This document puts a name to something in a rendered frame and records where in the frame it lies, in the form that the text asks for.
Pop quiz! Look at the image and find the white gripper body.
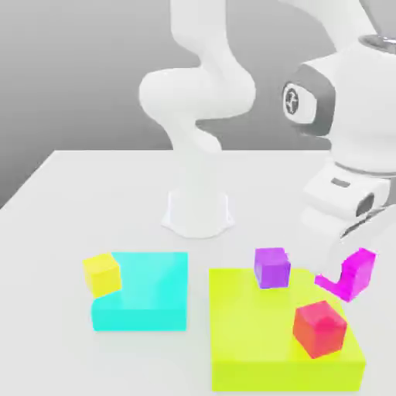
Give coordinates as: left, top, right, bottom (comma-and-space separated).
300, 204, 396, 268

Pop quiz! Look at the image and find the small magenta cube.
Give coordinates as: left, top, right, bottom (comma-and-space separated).
313, 246, 377, 303

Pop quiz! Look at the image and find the small purple cube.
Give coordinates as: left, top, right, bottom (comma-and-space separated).
253, 246, 292, 290

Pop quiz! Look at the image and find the small red cube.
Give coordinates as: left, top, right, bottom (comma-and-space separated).
292, 299, 348, 360

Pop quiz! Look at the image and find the small yellow cube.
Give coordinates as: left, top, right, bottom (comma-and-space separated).
82, 251, 122, 299

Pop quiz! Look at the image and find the large yellow-green box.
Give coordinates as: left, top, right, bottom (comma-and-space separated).
208, 267, 367, 393

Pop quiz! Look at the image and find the large cyan box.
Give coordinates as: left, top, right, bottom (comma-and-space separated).
90, 251, 189, 333

